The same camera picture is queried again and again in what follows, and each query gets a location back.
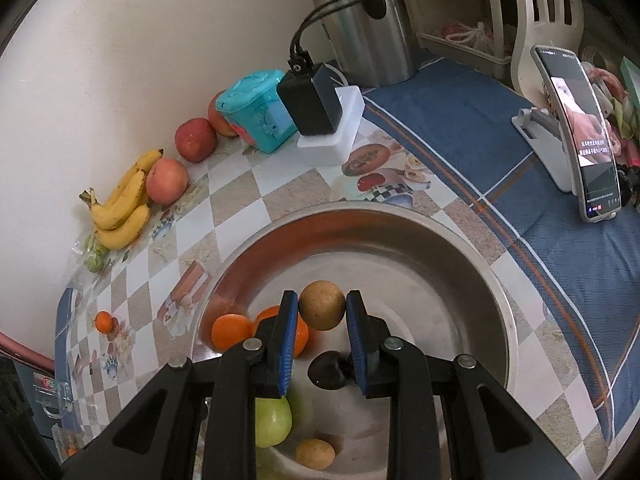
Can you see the large stainless steel bowl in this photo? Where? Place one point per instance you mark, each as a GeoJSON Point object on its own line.
{"type": "Point", "coordinates": [425, 285]}

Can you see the small black object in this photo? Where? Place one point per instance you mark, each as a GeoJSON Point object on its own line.
{"type": "Point", "coordinates": [630, 185]}

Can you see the smartphone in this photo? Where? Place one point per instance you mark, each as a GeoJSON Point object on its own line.
{"type": "Point", "coordinates": [590, 150]}

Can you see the white plastic bag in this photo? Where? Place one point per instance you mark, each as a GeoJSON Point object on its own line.
{"type": "Point", "coordinates": [467, 35]}

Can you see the bag of green fruits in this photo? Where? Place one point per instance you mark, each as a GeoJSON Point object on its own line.
{"type": "Point", "coordinates": [95, 257]}

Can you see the white phone stand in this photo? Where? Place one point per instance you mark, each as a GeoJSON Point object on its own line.
{"type": "Point", "coordinates": [545, 135]}

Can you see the blue checked cloth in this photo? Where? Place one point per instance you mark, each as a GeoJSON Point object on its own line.
{"type": "Point", "coordinates": [550, 270]}

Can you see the green plastic basket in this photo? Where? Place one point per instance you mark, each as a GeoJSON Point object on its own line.
{"type": "Point", "coordinates": [631, 80]}

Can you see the white plastic rack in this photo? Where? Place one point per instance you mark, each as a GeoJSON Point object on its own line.
{"type": "Point", "coordinates": [525, 60]}

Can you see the small tangerine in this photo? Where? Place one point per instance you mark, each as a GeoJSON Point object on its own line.
{"type": "Point", "coordinates": [103, 321]}

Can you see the dark round fruit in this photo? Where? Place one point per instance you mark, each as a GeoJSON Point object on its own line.
{"type": "Point", "coordinates": [327, 370]}

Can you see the orange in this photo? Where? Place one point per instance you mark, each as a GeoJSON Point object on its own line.
{"type": "Point", "coordinates": [230, 332]}
{"type": "Point", "coordinates": [300, 337]}

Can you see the clear plastic holder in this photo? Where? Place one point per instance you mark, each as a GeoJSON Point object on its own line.
{"type": "Point", "coordinates": [50, 392]}

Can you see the brown round fruit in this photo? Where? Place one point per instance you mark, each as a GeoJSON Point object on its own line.
{"type": "Point", "coordinates": [322, 305]}

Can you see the stainless steel kettle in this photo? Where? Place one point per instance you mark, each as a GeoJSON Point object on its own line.
{"type": "Point", "coordinates": [360, 40]}

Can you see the teal patterned box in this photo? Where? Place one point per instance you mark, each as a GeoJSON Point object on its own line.
{"type": "Point", "coordinates": [250, 110]}

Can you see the pink green fabric bundle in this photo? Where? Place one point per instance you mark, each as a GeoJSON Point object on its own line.
{"type": "Point", "coordinates": [615, 95]}

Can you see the small yellow-brown fruit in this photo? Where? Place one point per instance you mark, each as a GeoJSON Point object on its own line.
{"type": "Point", "coordinates": [315, 454]}

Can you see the green apple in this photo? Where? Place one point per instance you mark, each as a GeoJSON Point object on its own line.
{"type": "Point", "coordinates": [272, 422]}

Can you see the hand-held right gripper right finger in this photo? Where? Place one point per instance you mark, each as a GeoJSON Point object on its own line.
{"type": "Point", "coordinates": [356, 340]}

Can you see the banana bunch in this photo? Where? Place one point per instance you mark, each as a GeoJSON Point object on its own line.
{"type": "Point", "coordinates": [122, 230]}

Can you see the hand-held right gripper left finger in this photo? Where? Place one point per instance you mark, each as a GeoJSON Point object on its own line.
{"type": "Point", "coordinates": [285, 340]}

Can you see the red apple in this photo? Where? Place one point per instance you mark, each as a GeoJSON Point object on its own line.
{"type": "Point", "coordinates": [166, 180]}
{"type": "Point", "coordinates": [196, 139]}
{"type": "Point", "coordinates": [220, 120]}

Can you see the black power adapter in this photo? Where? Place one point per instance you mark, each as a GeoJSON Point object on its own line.
{"type": "Point", "coordinates": [305, 100]}

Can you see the checkered vinyl tablecloth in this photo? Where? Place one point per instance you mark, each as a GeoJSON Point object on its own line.
{"type": "Point", "coordinates": [240, 195]}

